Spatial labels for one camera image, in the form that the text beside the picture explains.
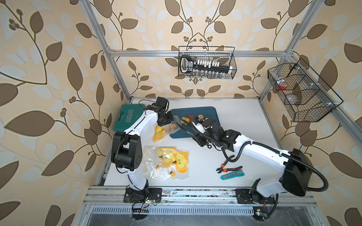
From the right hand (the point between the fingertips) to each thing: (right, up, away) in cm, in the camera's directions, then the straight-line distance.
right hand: (195, 134), depth 81 cm
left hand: (-16, +9, +10) cm, 21 cm away
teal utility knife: (+22, -24, +1) cm, 32 cm away
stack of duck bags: (-17, -18, +3) cm, 25 cm away
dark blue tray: (-4, +11, +27) cm, 29 cm away
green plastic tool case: (-50, +11, +23) cm, 56 cm away
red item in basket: (+51, +28, 0) cm, 58 cm away
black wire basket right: (+58, +21, -7) cm, 62 cm away
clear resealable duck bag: (-23, -1, +14) cm, 27 cm away
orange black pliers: (+18, -21, +1) cm, 28 cm away
